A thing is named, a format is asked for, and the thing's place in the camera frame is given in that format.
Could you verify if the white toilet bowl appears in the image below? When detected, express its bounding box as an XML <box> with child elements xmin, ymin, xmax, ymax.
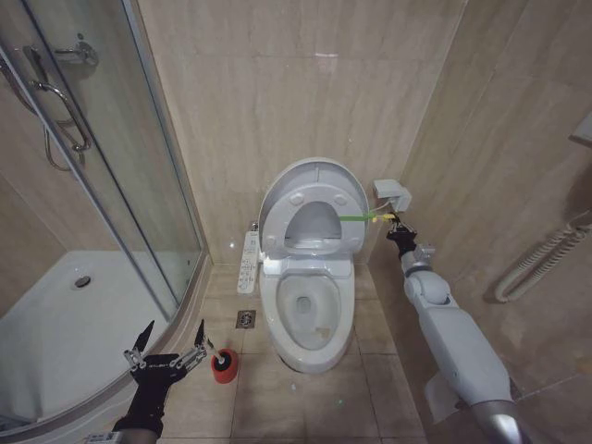
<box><xmin>258</xmin><ymin>255</ymin><xmax>358</xmax><ymax>376</ymax></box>

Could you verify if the white shower tray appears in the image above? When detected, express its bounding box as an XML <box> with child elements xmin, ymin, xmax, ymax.
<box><xmin>0</xmin><ymin>249</ymin><xmax>208</xmax><ymax>437</ymax></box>

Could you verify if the chrome shower hose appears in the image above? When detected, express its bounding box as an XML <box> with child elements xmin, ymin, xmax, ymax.
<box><xmin>43</xmin><ymin>123</ymin><xmax>87</xmax><ymax>173</ymax></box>

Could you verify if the white toilet control panel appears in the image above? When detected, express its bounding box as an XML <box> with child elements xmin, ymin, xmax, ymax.
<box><xmin>236</xmin><ymin>228</ymin><xmax>262</xmax><ymax>295</ymax></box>

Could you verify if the black toilet brush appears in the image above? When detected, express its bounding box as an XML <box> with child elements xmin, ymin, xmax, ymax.
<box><xmin>210</xmin><ymin>340</ymin><xmax>239</xmax><ymax>372</ymax></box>

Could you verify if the red brush holder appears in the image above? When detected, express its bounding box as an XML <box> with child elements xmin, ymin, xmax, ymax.
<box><xmin>210</xmin><ymin>351</ymin><xmax>240</xmax><ymax>386</ymax></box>

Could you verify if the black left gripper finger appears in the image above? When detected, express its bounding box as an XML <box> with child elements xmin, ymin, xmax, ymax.
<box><xmin>121</xmin><ymin>319</ymin><xmax>156</xmax><ymax>372</ymax></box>
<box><xmin>173</xmin><ymin>318</ymin><xmax>214</xmax><ymax>374</ymax></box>

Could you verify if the grey wall socket box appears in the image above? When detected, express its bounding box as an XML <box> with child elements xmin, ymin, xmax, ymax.
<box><xmin>371</xmin><ymin>178</ymin><xmax>413</xmax><ymax>214</ymax></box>

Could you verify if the chrome shower door handle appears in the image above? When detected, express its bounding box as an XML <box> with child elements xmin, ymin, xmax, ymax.
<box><xmin>31</xmin><ymin>80</ymin><xmax>92</xmax><ymax>153</ymax></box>

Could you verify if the white wall device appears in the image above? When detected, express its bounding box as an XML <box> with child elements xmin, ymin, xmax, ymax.
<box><xmin>568</xmin><ymin>112</ymin><xmax>592</xmax><ymax>151</ymax></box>

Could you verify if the white coiled cord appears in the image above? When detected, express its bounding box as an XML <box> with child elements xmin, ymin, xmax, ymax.
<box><xmin>482</xmin><ymin>216</ymin><xmax>589</xmax><ymax>304</ymax></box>

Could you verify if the white toilet lid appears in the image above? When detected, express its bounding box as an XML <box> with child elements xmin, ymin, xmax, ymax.
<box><xmin>256</xmin><ymin>156</ymin><xmax>372</xmax><ymax>261</ymax></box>

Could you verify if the chrome shower tap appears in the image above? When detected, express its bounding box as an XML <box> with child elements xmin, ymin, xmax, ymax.
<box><xmin>21</xmin><ymin>40</ymin><xmax>100</xmax><ymax>67</ymax></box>

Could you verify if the grey toilet seat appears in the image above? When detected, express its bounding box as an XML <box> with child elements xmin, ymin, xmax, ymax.
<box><xmin>261</xmin><ymin>184</ymin><xmax>367</xmax><ymax>260</ymax></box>

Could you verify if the green strap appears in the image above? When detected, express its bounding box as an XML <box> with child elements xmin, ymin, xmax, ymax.
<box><xmin>338</xmin><ymin>210</ymin><xmax>377</xmax><ymax>224</ymax></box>

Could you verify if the glass shower enclosure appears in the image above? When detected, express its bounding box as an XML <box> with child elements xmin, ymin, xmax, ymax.
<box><xmin>0</xmin><ymin>0</ymin><xmax>208</xmax><ymax>321</ymax></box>

